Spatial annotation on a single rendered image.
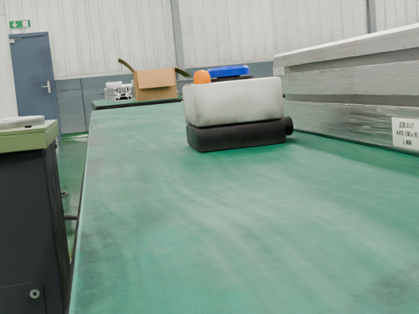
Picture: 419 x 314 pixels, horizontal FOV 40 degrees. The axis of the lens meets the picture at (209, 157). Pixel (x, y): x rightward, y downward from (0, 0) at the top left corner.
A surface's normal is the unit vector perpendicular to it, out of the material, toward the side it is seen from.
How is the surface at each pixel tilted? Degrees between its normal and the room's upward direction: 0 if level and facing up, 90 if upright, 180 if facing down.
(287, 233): 0
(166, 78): 69
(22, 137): 90
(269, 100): 90
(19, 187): 90
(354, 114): 90
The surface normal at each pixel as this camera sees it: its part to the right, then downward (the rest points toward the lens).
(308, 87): -0.98, 0.11
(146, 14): 0.20, 0.11
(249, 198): -0.09, -0.99
